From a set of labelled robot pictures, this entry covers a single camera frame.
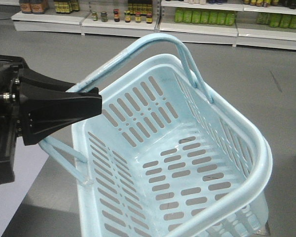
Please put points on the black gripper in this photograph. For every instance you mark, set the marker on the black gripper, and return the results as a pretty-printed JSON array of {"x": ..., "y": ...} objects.
[{"x": 45, "y": 107}]

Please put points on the light blue plastic basket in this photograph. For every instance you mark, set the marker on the light blue plastic basket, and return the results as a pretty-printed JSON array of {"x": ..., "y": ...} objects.
[{"x": 167, "y": 157}]

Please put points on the white chest freezer black lid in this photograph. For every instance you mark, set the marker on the white chest freezer black lid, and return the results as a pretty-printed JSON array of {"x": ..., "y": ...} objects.
[{"x": 28, "y": 162}]

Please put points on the white store shelf unit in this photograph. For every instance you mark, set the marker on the white store shelf unit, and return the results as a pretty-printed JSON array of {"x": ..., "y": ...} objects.
[{"x": 96, "y": 17}]

